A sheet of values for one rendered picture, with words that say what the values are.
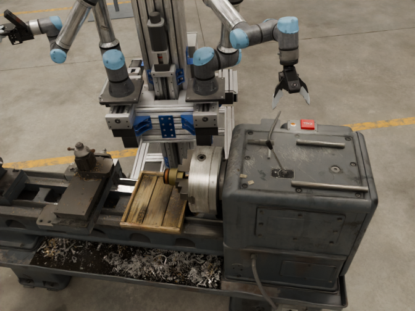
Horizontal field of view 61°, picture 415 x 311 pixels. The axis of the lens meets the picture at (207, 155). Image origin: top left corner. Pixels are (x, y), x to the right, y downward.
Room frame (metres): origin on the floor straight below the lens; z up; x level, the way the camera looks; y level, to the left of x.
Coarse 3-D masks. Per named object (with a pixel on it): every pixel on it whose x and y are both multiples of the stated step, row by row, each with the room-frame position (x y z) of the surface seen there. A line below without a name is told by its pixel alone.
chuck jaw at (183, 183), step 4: (176, 180) 1.09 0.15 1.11; (180, 180) 1.09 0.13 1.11; (184, 180) 1.09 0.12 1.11; (176, 184) 1.07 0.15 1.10; (180, 184) 1.06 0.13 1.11; (184, 184) 1.06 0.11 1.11; (180, 188) 1.04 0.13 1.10; (184, 188) 1.03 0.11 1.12; (180, 192) 1.00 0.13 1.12; (184, 192) 1.00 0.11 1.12; (180, 196) 0.99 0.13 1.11; (184, 196) 0.99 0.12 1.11; (192, 196) 0.97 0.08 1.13; (188, 200) 0.97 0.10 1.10; (192, 200) 0.97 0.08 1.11
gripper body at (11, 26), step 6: (6, 24) 1.81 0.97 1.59; (12, 24) 1.80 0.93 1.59; (6, 30) 1.75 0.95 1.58; (12, 30) 1.76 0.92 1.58; (18, 30) 1.78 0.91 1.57; (30, 30) 1.78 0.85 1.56; (12, 36) 1.77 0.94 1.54; (18, 36) 1.76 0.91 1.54; (24, 36) 1.79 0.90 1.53; (30, 36) 1.80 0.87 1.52; (12, 42) 1.76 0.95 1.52
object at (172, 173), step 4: (168, 168) 1.16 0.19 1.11; (172, 168) 1.15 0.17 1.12; (176, 168) 1.15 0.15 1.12; (164, 172) 1.14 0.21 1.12; (168, 172) 1.14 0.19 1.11; (172, 172) 1.13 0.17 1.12; (176, 172) 1.12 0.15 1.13; (180, 172) 1.13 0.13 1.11; (184, 172) 1.15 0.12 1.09; (164, 176) 1.12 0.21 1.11; (168, 176) 1.12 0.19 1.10; (172, 176) 1.11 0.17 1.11; (176, 176) 1.11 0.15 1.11; (180, 176) 1.11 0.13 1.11; (184, 176) 1.15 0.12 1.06; (164, 180) 1.11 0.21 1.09; (168, 180) 1.11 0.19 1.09; (172, 180) 1.10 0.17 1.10; (168, 184) 1.11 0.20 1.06; (172, 184) 1.10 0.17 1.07
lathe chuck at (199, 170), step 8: (200, 152) 1.13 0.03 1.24; (208, 152) 1.12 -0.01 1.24; (192, 160) 1.08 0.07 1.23; (200, 160) 1.08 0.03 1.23; (208, 160) 1.07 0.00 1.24; (192, 168) 1.05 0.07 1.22; (200, 168) 1.04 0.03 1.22; (208, 168) 1.04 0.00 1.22; (192, 176) 1.02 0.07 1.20; (200, 176) 1.01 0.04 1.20; (208, 176) 1.01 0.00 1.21; (192, 184) 0.99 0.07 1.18; (200, 184) 0.99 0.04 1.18; (208, 184) 0.98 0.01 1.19; (192, 192) 0.98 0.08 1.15; (200, 192) 0.97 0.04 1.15; (208, 192) 0.96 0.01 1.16; (200, 200) 0.96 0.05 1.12; (208, 200) 0.95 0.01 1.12; (192, 208) 0.96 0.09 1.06; (200, 208) 0.95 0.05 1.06; (208, 208) 0.94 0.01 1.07
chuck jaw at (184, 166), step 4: (188, 152) 1.19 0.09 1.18; (192, 152) 1.18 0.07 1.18; (188, 156) 1.18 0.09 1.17; (184, 160) 1.17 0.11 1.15; (188, 160) 1.16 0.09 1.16; (180, 164) 1.17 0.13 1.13; (184, 164) 1.15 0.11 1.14; (188, 164) 1.15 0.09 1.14; (180, 168) 1.14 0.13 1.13; (184, 168) 1.14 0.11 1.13; (188, 168) 1.14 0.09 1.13
